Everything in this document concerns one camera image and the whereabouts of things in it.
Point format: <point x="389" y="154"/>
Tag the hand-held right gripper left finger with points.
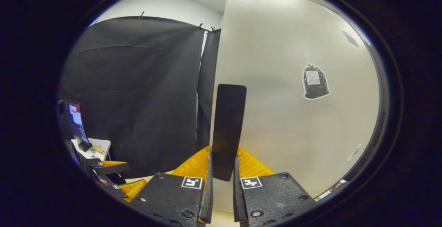
<point x="169" y="199"/>

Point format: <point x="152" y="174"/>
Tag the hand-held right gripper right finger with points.
<point x="272" y="199"/>

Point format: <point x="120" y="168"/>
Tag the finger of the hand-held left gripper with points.
<point x="114" y="169"/>
<point x="133" y="187"/>

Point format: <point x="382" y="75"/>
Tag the beige cabinet door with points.
<point x="276" y="116"/>

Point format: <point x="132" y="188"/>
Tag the white side table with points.
<point x="102" y="144"/>

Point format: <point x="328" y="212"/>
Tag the black backdrop cloth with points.
<point x="138" y="92"/>

